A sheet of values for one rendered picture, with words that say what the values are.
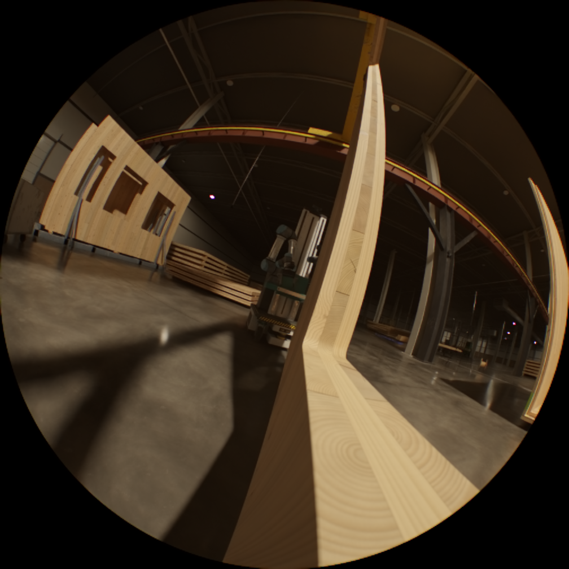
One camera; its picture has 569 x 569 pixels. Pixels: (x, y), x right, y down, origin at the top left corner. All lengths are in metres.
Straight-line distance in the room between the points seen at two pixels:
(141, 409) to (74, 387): 0.29
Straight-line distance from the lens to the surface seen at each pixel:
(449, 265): 6.61
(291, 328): 1.94
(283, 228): 1.93
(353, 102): 6.01
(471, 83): 10.26
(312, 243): 2.39
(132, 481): 0.64
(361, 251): 0.39
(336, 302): 0.35
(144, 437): 0.72
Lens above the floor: 0.58
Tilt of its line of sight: 3 degrees up
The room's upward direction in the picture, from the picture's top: 19 degrees clockwise
